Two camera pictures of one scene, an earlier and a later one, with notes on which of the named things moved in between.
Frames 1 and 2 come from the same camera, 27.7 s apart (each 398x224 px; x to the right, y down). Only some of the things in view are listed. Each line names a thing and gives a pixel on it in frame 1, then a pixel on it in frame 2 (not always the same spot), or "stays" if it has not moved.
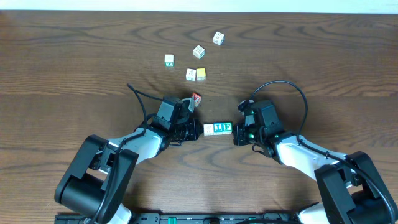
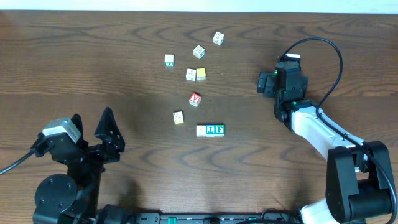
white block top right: (219, 38) stays
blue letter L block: (217, 128) → (210, 130)
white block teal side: (199, 52) stays
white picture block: (190, 74) stays
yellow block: (201, 74) stays
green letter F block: (227, 127) → (219, 130)
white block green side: (169, 60) stays
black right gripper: (239, 139) → (271, 79)
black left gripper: (199, 125) → (83, 157)
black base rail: (188, 218) stays
